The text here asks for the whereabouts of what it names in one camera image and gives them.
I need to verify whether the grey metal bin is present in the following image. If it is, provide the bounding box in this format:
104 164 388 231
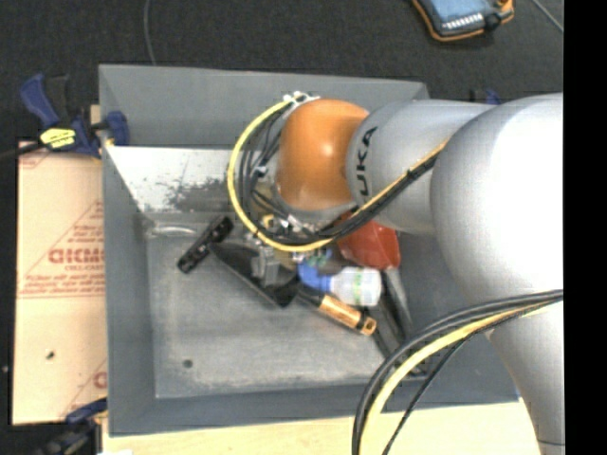
97 64 524 436

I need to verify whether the red plastic cup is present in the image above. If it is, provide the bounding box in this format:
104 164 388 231
337 219 402 274

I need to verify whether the clear plastic bottle, blue cap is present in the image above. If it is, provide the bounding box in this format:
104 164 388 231
297 262 383 308

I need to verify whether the clear glass object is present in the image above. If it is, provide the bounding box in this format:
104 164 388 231
140 217 201 241

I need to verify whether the brown cardboard board, red print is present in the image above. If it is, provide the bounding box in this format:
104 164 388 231
10 141 109 427

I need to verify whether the black and gold cylindrical tool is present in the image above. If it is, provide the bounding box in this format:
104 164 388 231
296 285 378 337

